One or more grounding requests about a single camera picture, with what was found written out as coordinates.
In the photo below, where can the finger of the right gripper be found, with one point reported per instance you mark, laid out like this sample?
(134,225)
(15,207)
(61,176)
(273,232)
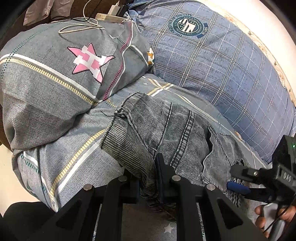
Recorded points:
(256,194)
(256,176)

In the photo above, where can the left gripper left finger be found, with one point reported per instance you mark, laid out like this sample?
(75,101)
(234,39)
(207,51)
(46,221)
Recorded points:
(94,213)

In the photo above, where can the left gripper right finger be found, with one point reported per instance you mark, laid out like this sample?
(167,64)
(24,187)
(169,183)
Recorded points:
(202,212)

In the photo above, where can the grey washed denim pants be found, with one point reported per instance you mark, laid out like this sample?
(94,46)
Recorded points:
(144,126)

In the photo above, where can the person right hand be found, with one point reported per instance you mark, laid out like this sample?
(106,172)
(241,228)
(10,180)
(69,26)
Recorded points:
(273,219)

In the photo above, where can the grey star-print bed sheet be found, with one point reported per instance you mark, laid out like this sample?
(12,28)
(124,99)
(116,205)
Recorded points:
(60,143)

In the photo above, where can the blue plaid duvet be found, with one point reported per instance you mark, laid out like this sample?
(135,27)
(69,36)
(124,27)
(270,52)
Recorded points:
(198,49)

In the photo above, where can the grey star-print pillow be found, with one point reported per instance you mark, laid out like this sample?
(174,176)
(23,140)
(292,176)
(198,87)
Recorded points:
(54,72)

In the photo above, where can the beige power strip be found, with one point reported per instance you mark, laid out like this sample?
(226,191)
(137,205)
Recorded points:
(109,18)

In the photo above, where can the white phone charger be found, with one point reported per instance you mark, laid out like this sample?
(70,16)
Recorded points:
(114,9)

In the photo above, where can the pink cloth on headboard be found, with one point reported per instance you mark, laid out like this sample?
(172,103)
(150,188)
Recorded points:
(41,9)

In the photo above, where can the brown wooden headboard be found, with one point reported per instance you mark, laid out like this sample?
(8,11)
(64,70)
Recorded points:
(18,16)

